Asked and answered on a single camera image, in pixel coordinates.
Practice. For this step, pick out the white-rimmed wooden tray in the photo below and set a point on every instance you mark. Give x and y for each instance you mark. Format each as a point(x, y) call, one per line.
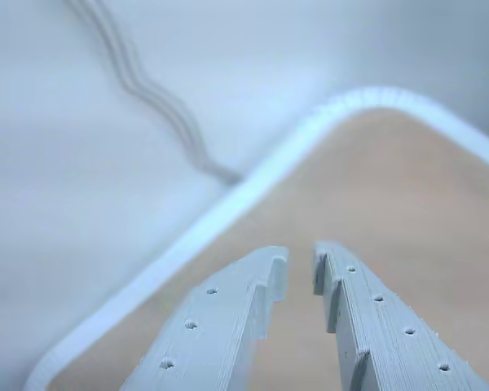
point(366, 97)

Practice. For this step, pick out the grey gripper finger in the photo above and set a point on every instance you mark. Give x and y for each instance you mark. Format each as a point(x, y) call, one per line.
point(212, 334)
point(383, 346)

